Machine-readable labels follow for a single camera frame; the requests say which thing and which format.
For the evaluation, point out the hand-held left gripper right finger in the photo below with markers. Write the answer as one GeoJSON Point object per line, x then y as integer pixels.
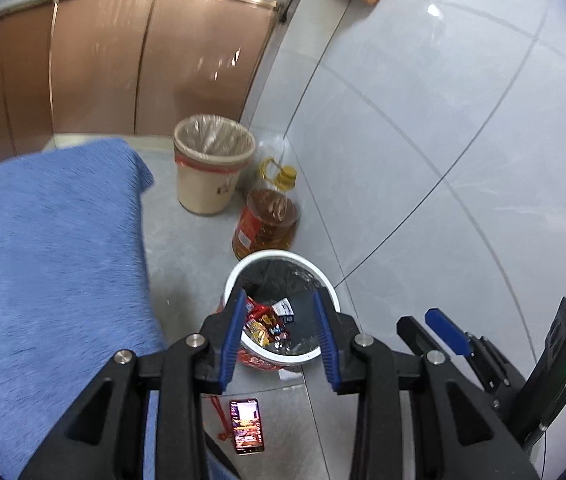
{"type": "Point", "coordinates": [325, 340]}

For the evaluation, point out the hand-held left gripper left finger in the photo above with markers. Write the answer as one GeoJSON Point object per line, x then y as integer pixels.
{"type": "Point", "coordinates": [233, 340]}

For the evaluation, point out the red plastic bag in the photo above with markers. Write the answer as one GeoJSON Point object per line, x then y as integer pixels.
{"type": "Point", "coordinates": [258, 363]}

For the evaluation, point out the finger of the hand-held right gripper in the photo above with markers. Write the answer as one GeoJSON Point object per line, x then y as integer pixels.
{"type": "Point", "coordinates": [413, 332]}
{"type": "Point", "coordinates": [445, 330]}

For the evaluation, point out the cooking oil bottle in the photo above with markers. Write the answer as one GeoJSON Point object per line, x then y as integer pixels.
{"type": "Point", "coordinates": [263, 225]}

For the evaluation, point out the red snack packet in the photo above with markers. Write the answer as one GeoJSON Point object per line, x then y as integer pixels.
{"type": "Point", "coordinates": [260, 322]}

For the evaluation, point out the smartphone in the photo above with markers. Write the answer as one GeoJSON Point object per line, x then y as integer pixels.
{"type": "Point", "coordinates": [245, 425]}

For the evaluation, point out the blue terry towel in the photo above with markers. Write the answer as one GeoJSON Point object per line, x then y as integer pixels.
{"type": "Point", "coordinates": [53, 260]}

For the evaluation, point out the brown kitchen cabinet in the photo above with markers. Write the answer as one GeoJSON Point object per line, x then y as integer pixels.
{"type": "Point", "coordinates": [103, 60]}

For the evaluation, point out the black and white carton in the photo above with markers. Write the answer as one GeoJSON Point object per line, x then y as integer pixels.
{"type": "Point", "coordinates": [283, 307]}

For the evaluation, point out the beige trash bin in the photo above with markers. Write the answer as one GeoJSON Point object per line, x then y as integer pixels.
{"type": "Point", "coordinates": [203, 190]}

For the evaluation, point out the white trash bin black liner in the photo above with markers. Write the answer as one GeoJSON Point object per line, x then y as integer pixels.
{"type": "Point", "coordinates": [283, 358]}

